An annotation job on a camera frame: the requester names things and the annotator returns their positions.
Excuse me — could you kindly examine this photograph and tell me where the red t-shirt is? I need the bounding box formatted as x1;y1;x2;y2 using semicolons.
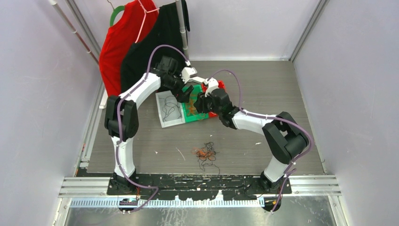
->
99;0;159;96

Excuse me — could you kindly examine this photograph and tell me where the black t-shirt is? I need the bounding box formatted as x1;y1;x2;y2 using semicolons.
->
120;2;183;93

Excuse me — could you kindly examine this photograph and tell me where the red white rod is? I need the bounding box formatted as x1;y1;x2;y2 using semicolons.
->
48;0;98;64

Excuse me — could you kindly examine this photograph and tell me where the black thin cable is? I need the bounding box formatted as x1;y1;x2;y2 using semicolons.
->
194;142;221;175
162;96;184;122

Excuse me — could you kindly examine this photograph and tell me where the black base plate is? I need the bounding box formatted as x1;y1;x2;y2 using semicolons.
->
107;174;281;201

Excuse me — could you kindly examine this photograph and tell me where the green hanger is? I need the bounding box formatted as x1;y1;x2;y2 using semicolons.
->
106;0;125;27

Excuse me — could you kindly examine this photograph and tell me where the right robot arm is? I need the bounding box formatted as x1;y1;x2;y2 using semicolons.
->
194;88;314;194

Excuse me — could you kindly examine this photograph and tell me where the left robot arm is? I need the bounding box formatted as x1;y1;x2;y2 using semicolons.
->
104;56;196;194

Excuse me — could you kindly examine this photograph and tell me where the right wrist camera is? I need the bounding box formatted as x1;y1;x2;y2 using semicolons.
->
203;78;219;97

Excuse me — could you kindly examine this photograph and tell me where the green plastic bin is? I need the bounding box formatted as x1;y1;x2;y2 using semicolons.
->
182;84;209;123

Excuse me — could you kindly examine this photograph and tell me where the red plastic bin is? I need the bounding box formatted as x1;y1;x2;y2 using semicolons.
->
201;80;225;118

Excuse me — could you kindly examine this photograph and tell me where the grey plastic bin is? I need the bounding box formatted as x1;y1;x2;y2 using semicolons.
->
155;91;185;128

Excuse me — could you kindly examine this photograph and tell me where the pink hanger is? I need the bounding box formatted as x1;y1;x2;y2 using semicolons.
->
134;0;159;43

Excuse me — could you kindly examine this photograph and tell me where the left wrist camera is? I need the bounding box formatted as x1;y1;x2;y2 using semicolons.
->
181;67;197;84

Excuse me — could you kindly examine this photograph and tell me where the white clothes rack stand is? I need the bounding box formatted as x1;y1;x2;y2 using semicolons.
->
99;0;190;109

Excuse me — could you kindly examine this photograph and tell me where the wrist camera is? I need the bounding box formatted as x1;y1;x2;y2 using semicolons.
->
181;67;197;84
203;78;219;97

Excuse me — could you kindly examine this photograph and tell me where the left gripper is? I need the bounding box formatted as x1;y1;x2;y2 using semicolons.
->
164;69;193;103

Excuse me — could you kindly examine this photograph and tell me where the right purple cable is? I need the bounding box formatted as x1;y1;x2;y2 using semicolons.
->
207;69;315;214

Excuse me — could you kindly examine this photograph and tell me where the orange cable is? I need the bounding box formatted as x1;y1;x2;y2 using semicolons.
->
191;146;217;160
186;90;207;121

